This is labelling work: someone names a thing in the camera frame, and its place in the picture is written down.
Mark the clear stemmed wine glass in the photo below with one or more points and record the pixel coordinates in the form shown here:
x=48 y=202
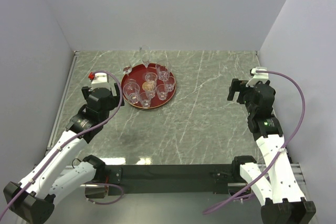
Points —
x=127 y=69

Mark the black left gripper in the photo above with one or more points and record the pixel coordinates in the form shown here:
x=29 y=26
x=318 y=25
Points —
x=116 y=100

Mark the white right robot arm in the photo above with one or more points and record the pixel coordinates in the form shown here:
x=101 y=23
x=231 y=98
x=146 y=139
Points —
x=281 y=199

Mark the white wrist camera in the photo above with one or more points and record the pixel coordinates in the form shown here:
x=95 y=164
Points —
x=99 y=80
x=258 y=74

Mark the red round lacquer tray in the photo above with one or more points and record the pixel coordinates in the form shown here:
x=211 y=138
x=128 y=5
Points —
x=138 y=74

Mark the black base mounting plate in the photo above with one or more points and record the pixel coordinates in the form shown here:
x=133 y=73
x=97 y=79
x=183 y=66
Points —
x=155 y=179

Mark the clear faceted tumbler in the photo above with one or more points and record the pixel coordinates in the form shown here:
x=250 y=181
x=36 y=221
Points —
x=163 y=71
x=131 y=91

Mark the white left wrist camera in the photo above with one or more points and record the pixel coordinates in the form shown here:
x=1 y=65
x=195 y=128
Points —
x=99 y=80

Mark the aluminium extrusion rail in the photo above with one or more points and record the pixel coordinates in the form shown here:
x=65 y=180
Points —
x=298 y=174

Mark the tall clear champagne flute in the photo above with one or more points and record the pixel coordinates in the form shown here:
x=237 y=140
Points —
x=145 y=56

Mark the small clear shot glass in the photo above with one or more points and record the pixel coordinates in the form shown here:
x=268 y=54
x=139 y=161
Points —
x=150 y=88
x=145 y=100
x=162 y=92
x=151 y=77
x=170 y=83

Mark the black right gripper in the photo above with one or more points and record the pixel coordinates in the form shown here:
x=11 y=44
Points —
x=237 y=85

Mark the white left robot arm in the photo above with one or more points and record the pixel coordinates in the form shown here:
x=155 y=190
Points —
x=36 y=195

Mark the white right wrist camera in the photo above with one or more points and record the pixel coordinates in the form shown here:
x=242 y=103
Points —
x=258 y=74

